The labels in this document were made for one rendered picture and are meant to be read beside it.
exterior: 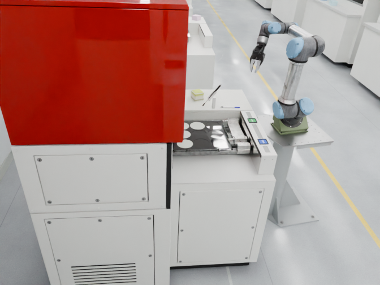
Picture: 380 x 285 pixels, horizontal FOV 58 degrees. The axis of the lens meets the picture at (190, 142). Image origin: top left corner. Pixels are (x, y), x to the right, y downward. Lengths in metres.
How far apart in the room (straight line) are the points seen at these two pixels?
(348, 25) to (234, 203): 4.96
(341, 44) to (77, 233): 5.65
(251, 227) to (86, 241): 1.02
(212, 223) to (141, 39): 1.28
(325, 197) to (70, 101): 2.55
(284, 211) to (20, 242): 2.12
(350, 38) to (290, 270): 4.79
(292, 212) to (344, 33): 4.16
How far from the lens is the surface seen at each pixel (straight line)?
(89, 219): 1.86
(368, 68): 5.87
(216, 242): 2.34
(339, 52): 6.71
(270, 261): 2.72
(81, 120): 1.51
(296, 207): 3.16
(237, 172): 2.06
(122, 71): 1.39
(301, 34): 2.39
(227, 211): 2.15
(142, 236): 1.93
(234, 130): 2.36
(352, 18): 6.60
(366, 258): 3.02
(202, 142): 2.16
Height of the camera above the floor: 2.07
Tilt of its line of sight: 33 degrees down
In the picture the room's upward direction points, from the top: 3 degrees clockwise
